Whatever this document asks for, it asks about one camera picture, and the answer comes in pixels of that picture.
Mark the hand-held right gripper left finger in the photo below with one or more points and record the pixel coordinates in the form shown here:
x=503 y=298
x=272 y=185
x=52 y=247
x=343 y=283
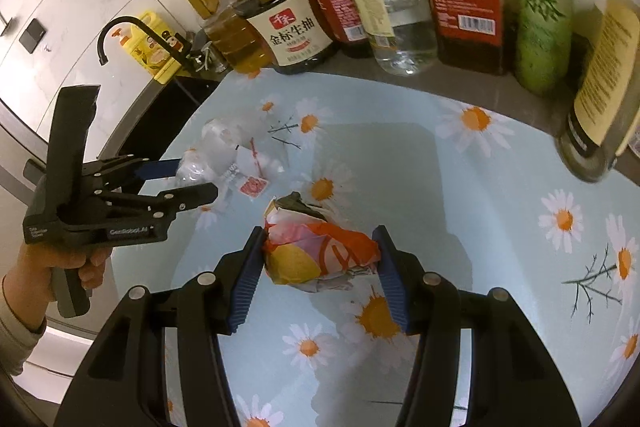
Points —
x=247 y=287

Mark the green oil bottle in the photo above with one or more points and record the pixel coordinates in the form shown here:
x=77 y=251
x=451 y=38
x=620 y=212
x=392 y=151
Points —
x=542 y=32

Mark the dark bottle yellow label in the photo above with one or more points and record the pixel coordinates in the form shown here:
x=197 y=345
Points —
x=600 y=77

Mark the clear plastic bag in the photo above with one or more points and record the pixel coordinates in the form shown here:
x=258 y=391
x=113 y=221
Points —
x=220 y=142

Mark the yellow dish soap bottle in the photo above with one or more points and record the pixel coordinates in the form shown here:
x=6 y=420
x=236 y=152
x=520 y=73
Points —
x=150 y=52

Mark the orange snack wrapper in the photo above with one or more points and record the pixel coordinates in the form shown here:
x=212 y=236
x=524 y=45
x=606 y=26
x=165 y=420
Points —
x=310 y=252

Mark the black wall switch panel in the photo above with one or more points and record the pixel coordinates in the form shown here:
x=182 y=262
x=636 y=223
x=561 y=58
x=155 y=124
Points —
x=32 y=34

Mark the person's left hand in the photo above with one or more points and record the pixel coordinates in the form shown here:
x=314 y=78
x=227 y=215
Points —
x=27 y=272

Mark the blue daisy tablecloth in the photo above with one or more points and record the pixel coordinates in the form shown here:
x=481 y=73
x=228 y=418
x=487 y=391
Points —
x=450 y=207

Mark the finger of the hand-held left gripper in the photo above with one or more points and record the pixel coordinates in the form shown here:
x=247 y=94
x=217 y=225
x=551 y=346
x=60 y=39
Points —
x=200 y=194
x=160 y=168

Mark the large cooking oil jug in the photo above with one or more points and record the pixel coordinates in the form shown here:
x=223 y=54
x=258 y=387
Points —
x=235 y=47

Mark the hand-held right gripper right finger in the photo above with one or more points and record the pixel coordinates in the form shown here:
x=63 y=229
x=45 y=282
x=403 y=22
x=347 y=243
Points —
x=392 y=282

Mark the black kitchen sink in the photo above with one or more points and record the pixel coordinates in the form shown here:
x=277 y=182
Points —
x=165 y=107

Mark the person's left forearm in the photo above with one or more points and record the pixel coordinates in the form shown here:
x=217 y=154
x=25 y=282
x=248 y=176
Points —
x=17 y=327

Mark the black kitchen faucet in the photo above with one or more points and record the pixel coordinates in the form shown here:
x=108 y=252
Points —
x=102 y=52

